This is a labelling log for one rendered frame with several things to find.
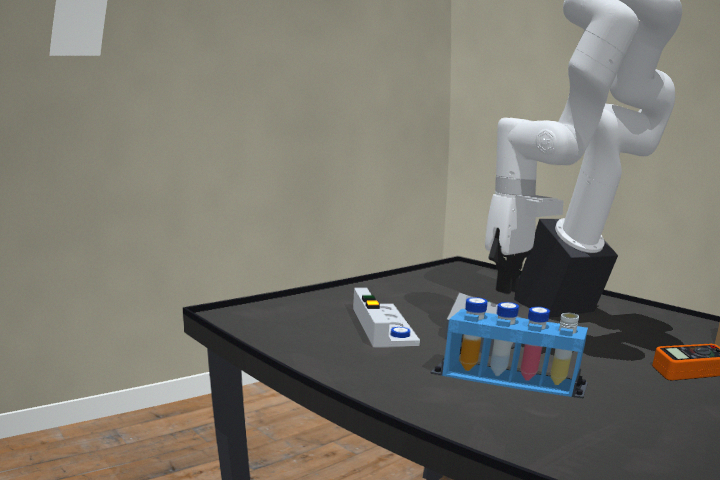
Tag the white button housing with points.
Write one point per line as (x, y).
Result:
(460, 304)

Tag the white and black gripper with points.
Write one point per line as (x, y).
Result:
(515, 234)

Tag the orange pocket multimeter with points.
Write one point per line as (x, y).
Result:
(687, 361)

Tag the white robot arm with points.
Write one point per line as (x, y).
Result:
(610, 29)

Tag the blue screw cap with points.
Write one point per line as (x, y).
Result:
(538, 314)
(476, 305)
(400, 332)
(507, 309)

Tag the grey threaded tube neck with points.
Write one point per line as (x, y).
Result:
(569, 320)

